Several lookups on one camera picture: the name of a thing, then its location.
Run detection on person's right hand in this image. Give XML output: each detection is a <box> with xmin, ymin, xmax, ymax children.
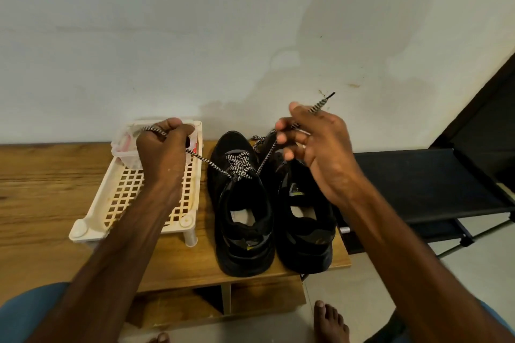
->
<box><xmin>275</xmin><ymin>101</ymin><xmax>367</xmax><ymax>210</ymax></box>

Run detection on person's left hand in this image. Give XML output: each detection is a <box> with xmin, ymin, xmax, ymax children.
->
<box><xmin>136</xmin><ymin>117</ymin><xmax>196</xmax><ymax>199</ymax></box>

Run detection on black white patterned shoelace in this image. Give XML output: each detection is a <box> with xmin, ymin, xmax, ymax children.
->
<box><xmin>143</xmin><ymin>91</ymin><xmax>337</xmax><ymax>182</ymax></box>

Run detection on person's right forearm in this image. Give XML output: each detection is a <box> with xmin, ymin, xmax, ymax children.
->
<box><xmin>338</xmin><ymin>182</ymin><xmax>515</xmax><ymax>343</ymax></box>

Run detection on person's left forearm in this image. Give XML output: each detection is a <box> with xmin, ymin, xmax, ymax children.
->
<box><xmin>28</xmin><ymin>186</ymin><xmax>182</xmax><ymax>343</ymax></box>

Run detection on person's blue shorts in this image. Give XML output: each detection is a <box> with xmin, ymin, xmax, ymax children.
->
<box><xmin>0</xmin><ymin>281</ymin><xmax>515</xmax><ymax>343</ymax></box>

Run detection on small white plastic basket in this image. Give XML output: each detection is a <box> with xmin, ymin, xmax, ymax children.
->
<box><xmin>110</xmin><ymin>118</ymin><xmax>202</xmax><ymax>171</ymax></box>

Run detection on large white plastic tray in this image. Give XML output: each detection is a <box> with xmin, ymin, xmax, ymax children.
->
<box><xmin>69</xmin><ymin>118</ymin><xmax>204</xmax><ymax>248</ymax></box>

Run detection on black shoe rack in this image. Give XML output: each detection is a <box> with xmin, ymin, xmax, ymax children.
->
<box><xmin>334</xmin><ymin>146</ymin><xmax>515</xmax><ymax>261</ymax></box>

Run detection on low wooden table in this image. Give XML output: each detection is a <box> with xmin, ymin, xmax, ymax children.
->
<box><xmin>0</xmin><ymin>141</ymin><xmax>352</xmax><ymax>343</ymax></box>

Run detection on dark door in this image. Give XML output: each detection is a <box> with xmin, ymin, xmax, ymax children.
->
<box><xmin>430</xmin><ymin>51</ymin><xmax>515</xmax><ymax>195</ymax></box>

